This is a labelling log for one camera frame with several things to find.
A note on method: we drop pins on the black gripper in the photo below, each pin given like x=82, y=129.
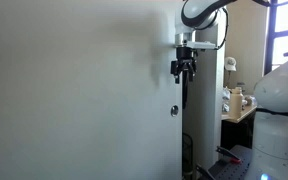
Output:
x=184, y=55

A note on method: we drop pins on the white sliding closet door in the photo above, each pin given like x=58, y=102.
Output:
x=84, y=93

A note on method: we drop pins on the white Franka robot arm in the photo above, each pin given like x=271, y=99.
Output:
x=277, y=133

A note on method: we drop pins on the round metal door pull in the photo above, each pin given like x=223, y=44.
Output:
x=174, y=110

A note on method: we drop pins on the black hanging garment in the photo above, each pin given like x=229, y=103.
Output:
x=185, y=93

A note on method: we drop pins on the white baseball cap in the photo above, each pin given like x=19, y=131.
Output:
x=230, y=63

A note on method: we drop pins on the white crumpled object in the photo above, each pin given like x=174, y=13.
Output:
x=226, y=94

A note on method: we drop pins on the beige water bottle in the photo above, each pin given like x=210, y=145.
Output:
x=236, y=102

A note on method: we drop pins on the small round beige object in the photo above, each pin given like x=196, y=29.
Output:
x=249, y=100

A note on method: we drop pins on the light wooden desk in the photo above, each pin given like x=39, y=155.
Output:
x=240, y=115

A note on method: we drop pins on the black clamp with red grip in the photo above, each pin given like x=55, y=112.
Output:
x=229, y=155

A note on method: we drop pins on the dark window frame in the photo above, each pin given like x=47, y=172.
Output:
x=270, y=36

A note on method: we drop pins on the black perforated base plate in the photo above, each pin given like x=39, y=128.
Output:
x=225, y=170

